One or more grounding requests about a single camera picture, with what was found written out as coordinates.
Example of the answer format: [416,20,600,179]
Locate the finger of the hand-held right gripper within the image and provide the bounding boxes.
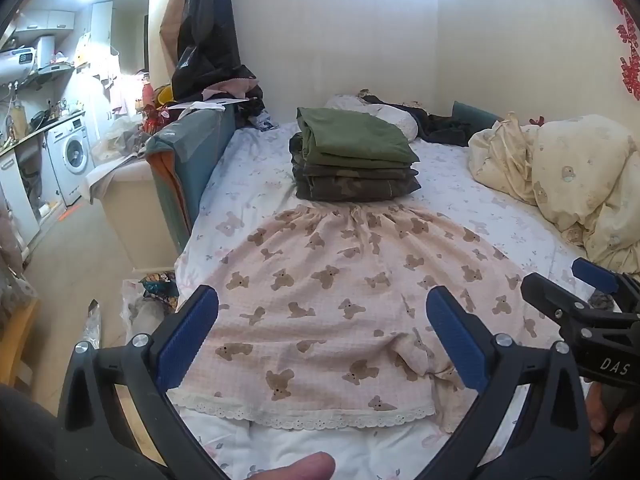
[520,272,593,322]
[571,257,627,295]

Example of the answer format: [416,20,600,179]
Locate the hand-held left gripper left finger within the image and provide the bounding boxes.
[56,284,236,480]

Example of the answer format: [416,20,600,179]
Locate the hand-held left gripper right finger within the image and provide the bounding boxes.
[425,285,597,480]

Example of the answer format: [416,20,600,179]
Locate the pink bear print pants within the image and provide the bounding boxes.
[167,203,576,432]

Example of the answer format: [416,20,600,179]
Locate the camouflage folded pants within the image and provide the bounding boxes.
[289,132,422,204]

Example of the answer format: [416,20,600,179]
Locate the green folded pants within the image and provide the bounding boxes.
[296,106,420,170]

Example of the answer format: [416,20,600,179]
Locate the person's right hand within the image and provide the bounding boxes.
[584,381,640,458]

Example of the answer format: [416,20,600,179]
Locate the person's left hand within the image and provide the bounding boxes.
[247,451,337,480]

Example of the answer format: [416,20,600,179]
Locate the translucent plastic bag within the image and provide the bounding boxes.
[121,279,177,342]

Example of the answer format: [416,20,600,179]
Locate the colourful patterned bag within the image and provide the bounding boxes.
[140,272,179,302]

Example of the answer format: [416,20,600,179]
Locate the clear plastic wrapper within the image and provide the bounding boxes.
[81,299,104,352]

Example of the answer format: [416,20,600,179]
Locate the cream bear print duvet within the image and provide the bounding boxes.
[467,112,640,277]

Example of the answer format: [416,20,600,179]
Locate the cream bedside cabinet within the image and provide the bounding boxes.
[86,159,177,272]

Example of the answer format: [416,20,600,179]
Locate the wooden stool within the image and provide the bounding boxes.
[0,296,42,387]

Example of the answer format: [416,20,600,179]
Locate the teal padded headboard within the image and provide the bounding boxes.
[145,104,237,257]

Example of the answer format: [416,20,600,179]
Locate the dark cloth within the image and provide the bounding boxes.
[0,384,59,480]

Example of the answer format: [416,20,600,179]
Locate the teal pillow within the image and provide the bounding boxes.
[452,101,505,134]

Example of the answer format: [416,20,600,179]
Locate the bed with floral white sheet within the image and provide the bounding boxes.
[175,92,640,480]

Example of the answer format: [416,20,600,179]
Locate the dark clothes pile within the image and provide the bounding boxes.
[360,94,501,148]

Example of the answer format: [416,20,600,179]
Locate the white plastic bag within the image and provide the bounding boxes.
[91,116,147,167]

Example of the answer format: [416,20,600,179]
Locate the white washing machine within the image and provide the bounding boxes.
[44,120,94,207]

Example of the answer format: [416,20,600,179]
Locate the white pillow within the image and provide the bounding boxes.
[325,94,419,141]

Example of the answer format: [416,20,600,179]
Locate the white paper sheet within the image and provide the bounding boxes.
[166,99,247,111]

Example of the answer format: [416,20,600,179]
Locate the pink cloth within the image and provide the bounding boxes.
[201,77,259,102]

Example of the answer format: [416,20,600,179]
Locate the kitchen counter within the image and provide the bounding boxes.
[0,110,87,162]

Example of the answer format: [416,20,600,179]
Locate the black plastic bag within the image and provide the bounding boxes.
[171,0,257,104]

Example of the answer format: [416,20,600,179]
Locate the white water heater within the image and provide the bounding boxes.
[0,34,57,84]

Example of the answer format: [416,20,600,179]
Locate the red wall decoration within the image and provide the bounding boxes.
[599,0,640,102]

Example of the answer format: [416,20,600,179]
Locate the white wall cupboards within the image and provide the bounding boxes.
[14,1,114,35]

